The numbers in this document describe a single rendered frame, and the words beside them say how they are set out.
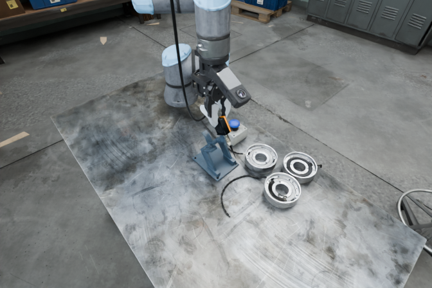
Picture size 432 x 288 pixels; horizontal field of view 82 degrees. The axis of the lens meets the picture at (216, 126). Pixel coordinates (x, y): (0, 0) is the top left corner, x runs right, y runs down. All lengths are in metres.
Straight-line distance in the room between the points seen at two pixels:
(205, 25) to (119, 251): 1.38
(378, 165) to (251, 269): 1.67
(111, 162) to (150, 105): 0.32
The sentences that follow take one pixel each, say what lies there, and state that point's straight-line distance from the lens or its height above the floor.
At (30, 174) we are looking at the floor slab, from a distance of 2.25.
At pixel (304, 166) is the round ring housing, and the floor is 0.82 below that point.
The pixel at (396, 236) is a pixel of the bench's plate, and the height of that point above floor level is 0.80.
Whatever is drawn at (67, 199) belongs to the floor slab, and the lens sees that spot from 1.97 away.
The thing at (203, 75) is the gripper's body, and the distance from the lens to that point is 0.64.
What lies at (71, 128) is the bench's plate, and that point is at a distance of 1.13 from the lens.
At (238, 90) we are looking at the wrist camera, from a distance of 0.58.
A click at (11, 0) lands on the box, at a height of 0.60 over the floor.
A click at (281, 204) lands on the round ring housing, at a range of 0.76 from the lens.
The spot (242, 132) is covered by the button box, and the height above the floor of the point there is 0.84.
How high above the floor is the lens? 1.47
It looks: 43 degrees down
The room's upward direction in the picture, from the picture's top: straight up
